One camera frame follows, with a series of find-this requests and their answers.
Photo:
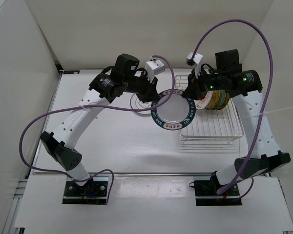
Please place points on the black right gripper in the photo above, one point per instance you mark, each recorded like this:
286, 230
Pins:
194, 89

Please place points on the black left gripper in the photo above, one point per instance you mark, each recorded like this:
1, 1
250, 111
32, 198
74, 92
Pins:
149, 93

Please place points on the white plate with black rings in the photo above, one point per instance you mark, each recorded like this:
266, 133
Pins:
135, 103

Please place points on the green rimmed white plate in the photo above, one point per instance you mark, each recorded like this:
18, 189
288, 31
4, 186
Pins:
174, 114

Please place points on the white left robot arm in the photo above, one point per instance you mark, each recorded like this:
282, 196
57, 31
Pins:
60, 143

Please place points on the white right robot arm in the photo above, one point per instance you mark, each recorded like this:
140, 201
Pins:
245, 89

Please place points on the teal blue patterned plate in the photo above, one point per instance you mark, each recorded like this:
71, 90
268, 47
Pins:
221, 99

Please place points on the yellow brown rear plate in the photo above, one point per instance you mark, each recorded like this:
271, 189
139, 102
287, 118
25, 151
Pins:
227, 98

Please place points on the yellow patterned plate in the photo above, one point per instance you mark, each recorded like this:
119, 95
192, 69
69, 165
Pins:
214, 100

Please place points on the white plate orange sunburst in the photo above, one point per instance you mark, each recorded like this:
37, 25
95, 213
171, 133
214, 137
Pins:
202, 104

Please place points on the white zip tie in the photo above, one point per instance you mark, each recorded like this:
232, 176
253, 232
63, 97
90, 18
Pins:
268, 112

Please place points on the black XDOF label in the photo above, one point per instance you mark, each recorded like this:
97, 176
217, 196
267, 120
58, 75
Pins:
71, 72

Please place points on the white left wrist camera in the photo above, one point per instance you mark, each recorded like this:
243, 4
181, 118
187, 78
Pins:
153, 67

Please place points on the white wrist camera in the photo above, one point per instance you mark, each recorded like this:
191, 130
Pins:
194, 60
153, 67

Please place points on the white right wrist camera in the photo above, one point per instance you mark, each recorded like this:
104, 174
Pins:
194, 60

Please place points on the silver wire dish rack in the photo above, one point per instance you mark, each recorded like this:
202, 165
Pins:
213, 127

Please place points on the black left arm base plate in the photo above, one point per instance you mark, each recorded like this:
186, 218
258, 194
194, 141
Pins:
93, 192

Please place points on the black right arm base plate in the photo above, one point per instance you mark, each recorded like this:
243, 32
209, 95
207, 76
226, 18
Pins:
205, 195

